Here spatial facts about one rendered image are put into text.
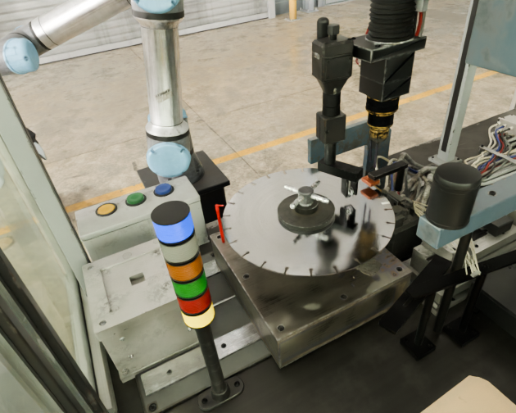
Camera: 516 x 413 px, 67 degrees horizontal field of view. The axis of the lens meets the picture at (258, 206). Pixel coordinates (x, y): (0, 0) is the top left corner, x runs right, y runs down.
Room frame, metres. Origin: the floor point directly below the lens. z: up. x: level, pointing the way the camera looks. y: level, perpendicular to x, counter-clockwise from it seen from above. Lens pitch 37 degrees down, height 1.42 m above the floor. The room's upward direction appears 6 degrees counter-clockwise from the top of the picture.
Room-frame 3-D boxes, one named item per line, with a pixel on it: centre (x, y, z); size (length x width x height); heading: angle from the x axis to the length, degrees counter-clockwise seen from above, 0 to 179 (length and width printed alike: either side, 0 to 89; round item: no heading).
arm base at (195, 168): (1.13, 0.24, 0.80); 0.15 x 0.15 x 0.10
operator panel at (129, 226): (0.77, 0.29, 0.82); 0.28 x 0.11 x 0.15; 113
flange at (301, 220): (0.60, -0.09, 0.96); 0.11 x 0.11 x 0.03
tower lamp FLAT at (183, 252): (0.36, 0.10, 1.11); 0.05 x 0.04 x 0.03; 23
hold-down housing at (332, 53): (0.65, -0.15, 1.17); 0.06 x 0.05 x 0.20; 104
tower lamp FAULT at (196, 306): (0.36, 0.10, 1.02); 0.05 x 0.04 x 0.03; 23
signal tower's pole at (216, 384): (0.36, 0.10, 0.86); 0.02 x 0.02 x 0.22
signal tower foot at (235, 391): (0.36, 0.10, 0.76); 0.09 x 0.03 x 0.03; 113
